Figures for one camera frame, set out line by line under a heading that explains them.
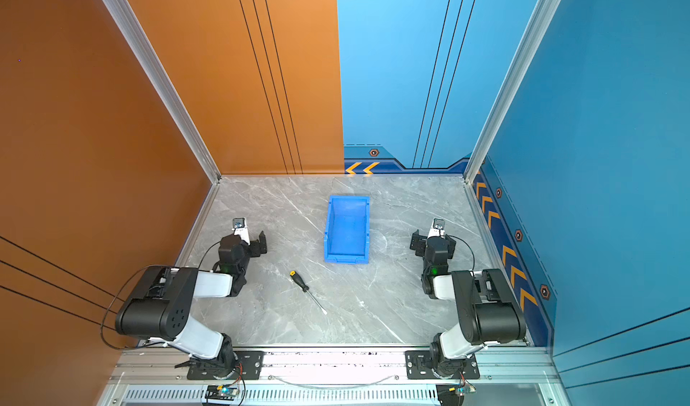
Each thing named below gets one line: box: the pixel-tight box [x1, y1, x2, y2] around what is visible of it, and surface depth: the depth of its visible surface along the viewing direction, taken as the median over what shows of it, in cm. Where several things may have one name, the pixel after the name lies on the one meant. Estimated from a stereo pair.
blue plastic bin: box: [323, 194, 372, 265], surface depth 103 cm
